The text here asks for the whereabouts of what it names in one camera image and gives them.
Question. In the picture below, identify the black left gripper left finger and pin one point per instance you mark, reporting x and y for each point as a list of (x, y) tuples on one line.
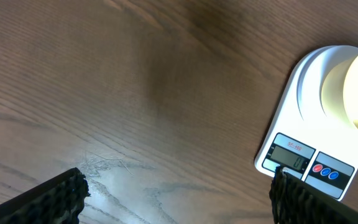
[(58, 200)]

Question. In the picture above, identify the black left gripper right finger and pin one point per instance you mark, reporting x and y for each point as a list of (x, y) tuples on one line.
[(295, 202)]

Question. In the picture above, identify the white kitchen scale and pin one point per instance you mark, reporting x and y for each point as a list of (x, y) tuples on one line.
[(302, 138)]

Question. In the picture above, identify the yellow bowl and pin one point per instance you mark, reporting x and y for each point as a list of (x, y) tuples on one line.
[(339, 93)]

